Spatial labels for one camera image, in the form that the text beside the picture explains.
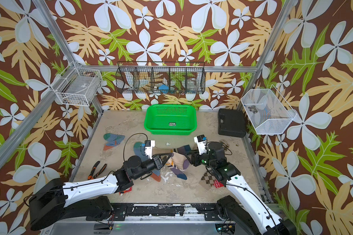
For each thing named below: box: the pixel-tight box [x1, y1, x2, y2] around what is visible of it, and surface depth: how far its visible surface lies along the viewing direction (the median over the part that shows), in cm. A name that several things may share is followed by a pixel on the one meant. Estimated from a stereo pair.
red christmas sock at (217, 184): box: [212, 179, 225, 189], surface depth 84 cm
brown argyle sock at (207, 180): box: [198, 170, 217, 191], surface depth 85 cm
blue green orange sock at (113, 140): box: [102, 133, 126, 151], surface depth 101 cm
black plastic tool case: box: [217, 108, 247, 138], surface depth 113 cm
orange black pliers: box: [87, 160, 108, 181], surface depth 89 cm
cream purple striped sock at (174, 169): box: [165, 160, 188, 180], surface depth 77 cm
